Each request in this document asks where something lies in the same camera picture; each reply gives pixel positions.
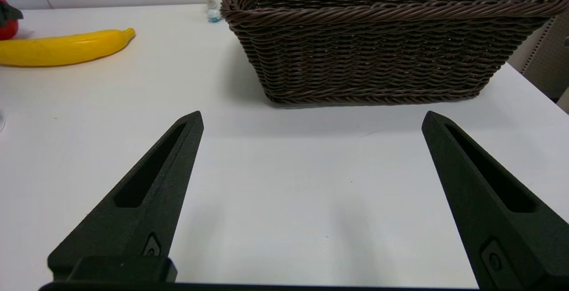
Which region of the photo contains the red apple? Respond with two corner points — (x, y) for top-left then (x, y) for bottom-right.
(0, 0), (19, 41)

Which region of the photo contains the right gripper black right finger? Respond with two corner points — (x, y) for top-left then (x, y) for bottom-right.
(421, 111), (569, 290)

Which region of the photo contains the yellow banana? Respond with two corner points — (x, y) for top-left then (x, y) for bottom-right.
(0, 28), (136, 67)

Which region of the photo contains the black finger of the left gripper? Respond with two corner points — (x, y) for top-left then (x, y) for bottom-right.
(0, 3), (24, 27)

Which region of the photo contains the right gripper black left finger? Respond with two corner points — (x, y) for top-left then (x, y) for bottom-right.
(48, 111), (204, 283)

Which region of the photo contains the dark brown wicker basket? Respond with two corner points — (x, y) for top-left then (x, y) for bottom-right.
(220, 0), (569, 106)

